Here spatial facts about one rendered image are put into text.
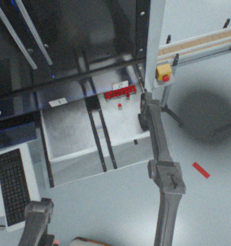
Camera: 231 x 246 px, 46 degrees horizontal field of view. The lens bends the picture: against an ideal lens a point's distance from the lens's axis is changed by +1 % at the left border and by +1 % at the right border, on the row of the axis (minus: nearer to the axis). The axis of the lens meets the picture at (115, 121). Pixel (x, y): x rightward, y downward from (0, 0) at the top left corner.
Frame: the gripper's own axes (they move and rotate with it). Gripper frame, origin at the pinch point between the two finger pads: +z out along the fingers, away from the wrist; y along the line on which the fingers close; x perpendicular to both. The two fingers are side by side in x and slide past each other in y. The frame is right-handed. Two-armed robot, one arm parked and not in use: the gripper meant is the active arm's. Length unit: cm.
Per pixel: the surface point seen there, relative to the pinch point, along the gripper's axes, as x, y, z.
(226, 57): -108, 89, 84
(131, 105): 3.5, 18.1, 2.8
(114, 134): 17.0, 3.7, 4.4
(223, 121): -79, 29, 91
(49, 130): 52, 16, 3
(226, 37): -62, 42, -4
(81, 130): 34.5, 11.0, 3.4
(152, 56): -9.3, 21.1, -30.6
